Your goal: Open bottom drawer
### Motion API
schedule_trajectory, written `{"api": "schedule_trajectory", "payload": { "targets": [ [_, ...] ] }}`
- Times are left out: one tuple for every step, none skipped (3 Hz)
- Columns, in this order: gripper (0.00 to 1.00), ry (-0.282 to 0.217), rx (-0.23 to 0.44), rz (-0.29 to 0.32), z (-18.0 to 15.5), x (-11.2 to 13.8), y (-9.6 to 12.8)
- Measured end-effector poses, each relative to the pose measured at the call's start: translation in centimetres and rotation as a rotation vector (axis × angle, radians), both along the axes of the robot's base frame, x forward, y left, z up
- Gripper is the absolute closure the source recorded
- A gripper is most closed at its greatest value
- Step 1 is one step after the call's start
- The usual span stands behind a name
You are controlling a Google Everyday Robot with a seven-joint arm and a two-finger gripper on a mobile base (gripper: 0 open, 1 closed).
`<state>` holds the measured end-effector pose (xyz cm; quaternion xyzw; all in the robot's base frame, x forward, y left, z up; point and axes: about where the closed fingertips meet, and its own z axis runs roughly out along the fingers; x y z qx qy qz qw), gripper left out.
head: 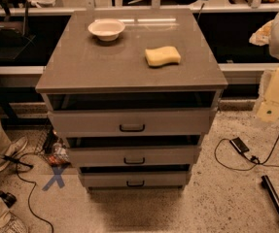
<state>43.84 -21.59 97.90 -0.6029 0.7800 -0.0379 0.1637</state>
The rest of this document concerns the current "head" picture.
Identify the white sneaker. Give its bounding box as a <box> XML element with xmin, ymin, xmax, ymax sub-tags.
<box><xmin>0</xmin><ymin>137</ymin><xmax>28</xmax><ymax>172</ymax></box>

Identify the wire basket with items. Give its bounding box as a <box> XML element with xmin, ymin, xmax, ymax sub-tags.
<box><xmin>34</xmin><ymin>126</ymin><xmax>70</xmax><ymax>167</ymax></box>

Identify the black device on floor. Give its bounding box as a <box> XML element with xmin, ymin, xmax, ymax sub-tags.
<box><xmin>0</xmin><ymin>191</ymin><xmax>17</xmax><ymax>208</ymax></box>

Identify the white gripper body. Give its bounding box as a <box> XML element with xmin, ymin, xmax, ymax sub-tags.
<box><xmin>255</xmin><ymin>66</ymin><xmax>279</xmax><ymax>122</ymax></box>

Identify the mesh sneaker bottom left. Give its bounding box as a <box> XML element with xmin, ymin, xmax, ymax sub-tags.
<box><xmin>0</xmin><ymin>214</ymin><xmax>28</xmax><ymax>233</ymax></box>

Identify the grey drawer cabinet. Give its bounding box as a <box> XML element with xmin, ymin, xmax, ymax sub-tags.
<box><xmin>35</xmin><ymin>8</ymin><xmax>228</xmax><ymax>192</ymax></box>

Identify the grey drawer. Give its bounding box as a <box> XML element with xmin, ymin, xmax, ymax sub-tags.
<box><xmin>79</xmin><ymin>172</ymin><xmax>192</xmax><ymax>189</ymax></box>
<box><xmin>49</xmin><ymin>108</ymin><xmax>216</xmax><ymax>137</ymax></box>
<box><xmin>68</xmin><ymin>146</ymin><xmax>201</xmax><ymax>167</ymax></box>

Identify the black floor cable left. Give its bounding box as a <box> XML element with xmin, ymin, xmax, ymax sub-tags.
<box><xmin>2</xmin><ymin>152</ymin><xmax>55</xmax><ymax>233</ymax></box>

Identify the black chair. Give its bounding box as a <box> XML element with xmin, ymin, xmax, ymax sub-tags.
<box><xmin>0</xmin><ymin>0</ymin><xmax>33</xmax><ymax>61</ymax></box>

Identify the white bowl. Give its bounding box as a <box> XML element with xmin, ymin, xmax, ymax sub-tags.
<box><xmin>87</xmin><ymin>18</ymin><xmax>125</xmax><ymax>42</ymax></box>

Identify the blue tape cross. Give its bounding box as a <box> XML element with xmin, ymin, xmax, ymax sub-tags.
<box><xmin>42</xmin><ymin>164</ymin><xmax>68</xmax><ymax>191</ymax></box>

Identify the black power adapter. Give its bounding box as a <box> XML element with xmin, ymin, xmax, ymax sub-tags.
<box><xmin>229</xmin><ymin>137</ymin><xmax>249</xmax><ymax>154</ymax></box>

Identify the yellow sponge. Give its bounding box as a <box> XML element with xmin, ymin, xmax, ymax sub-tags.
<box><xmin>145</xmin><ymin>46</ymin><xmax>181</xmax><ymax>67</ymax></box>

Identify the black cable right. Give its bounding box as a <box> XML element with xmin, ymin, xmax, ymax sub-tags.
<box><xmin>214</xmin><ymin>102</ymin><xmax>279</xmax><ymax>173</ymax></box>

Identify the black bar lower right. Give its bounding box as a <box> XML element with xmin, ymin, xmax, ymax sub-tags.
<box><xmin>261</xmin><ymin>174</ymin><xmax>279</xmax><ymax>233</ymax></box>

